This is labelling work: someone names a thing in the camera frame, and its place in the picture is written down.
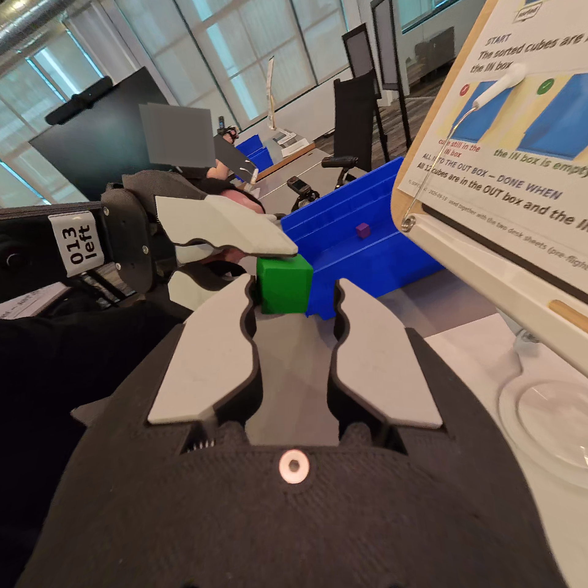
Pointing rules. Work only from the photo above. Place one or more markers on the blue plastic bin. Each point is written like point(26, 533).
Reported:
point(248, 144)
point(367, 271)
point(262, 160)

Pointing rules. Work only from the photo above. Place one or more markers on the dark cabinet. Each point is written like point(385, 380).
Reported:
point(436, 50)

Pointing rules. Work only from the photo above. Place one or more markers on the instruction sheet on clipboard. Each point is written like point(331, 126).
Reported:
point(404, 183)

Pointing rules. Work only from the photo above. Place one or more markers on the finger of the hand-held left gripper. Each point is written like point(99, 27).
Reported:
point(229, 225)
point(193, 289)

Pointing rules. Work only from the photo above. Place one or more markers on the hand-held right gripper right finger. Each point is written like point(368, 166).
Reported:
point(381, 367)

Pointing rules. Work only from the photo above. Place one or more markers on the white printed desk sheet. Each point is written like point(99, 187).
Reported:
point(27, 301)

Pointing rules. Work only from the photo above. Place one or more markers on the printed instruction sheet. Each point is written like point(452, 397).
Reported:
point(528, 183)

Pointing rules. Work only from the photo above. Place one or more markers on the wooden stick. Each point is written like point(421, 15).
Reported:
point(569, 316)

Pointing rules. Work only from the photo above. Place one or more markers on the person's left hand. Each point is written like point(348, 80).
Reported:
point(246, 201)

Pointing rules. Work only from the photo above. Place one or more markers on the silver ventilation duct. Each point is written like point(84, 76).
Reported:
point(36, 20)

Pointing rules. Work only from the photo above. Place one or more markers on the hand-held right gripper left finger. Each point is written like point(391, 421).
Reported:
point(206, 363)

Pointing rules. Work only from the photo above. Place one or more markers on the black framed display stand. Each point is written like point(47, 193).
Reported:
point(388, 46)
point(360, 55)

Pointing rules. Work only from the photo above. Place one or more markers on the black office chair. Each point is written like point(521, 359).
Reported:
point(353, 119)

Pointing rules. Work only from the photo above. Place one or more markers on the green cube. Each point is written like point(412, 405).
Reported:
point(285, 285)

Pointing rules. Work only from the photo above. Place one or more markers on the purple cube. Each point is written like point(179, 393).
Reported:
point(363, 230)

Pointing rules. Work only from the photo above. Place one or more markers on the black webcam bar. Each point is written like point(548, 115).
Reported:
point(78, 101)

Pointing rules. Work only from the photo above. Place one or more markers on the white document stand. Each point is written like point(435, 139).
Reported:
point(505, 285)
point(272, 92)

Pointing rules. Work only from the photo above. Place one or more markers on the black monitor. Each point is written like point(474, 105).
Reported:
point(92, 147)

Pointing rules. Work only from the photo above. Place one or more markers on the black camera on tripod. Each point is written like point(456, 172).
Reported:
point(298, 186)

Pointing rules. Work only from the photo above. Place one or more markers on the person's black clothing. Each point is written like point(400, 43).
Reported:
point(46, 367)

